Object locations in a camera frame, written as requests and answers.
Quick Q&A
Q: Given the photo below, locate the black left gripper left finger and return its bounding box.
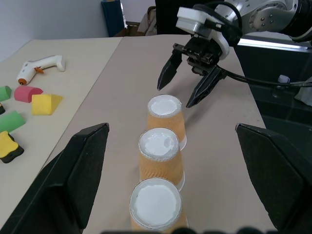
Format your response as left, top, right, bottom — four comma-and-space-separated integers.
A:
0, 122, 110, 234

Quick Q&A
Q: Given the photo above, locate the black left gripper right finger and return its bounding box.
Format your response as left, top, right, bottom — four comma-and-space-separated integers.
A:
234, 123, 312, 234

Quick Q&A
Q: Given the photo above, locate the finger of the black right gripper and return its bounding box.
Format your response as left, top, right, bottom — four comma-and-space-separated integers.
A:
185, 65, 224, 109
156, 43, 187, 92

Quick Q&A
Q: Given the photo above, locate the black panel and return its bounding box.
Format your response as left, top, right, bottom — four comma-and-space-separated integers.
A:
155, 0, 197, 36

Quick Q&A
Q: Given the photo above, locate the orange paper cup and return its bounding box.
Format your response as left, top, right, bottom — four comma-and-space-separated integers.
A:
137, 127, 186, 192
129, 177, 190, 233
146, 95, 188, 150

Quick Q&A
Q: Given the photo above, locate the brown paper bag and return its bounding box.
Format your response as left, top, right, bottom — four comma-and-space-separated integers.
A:
137, 6, 158, 36

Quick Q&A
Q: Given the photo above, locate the cardboard box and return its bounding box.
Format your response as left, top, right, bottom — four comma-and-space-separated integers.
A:
114, 20, 147, 38

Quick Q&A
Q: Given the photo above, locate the yellow and black sponge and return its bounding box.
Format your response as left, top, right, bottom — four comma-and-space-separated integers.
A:
0, 130, 25, 164

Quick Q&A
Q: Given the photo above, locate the blue board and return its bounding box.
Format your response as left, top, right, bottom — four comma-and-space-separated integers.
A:
100, 0, 128, 38

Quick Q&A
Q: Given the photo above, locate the green foam half cylinder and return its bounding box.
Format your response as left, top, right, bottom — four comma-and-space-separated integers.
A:
0, 110, 27, 134

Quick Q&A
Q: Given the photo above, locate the yellow foam wedge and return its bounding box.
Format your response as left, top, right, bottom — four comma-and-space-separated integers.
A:
31, 94, 63, 116

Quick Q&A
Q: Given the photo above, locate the white cloth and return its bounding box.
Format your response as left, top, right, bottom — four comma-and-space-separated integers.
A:
293, 85, 312, 107

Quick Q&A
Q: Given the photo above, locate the pink foam half cylinder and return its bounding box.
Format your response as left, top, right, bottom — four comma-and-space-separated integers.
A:
14, 85, 44, 104

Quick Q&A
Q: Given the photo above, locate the green foam block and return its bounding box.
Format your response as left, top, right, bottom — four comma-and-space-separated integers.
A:
0, 85, 12, 102

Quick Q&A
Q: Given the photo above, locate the white glue gun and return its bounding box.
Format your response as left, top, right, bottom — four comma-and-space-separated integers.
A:
16, 55, 66, 86

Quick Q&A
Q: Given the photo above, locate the thick black looped arm cable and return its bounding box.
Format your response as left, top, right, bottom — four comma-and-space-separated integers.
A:
194, 0, 243, 48

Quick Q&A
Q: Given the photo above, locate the thin black cable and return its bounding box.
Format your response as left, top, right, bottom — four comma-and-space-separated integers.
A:
220, 68, 312, 88

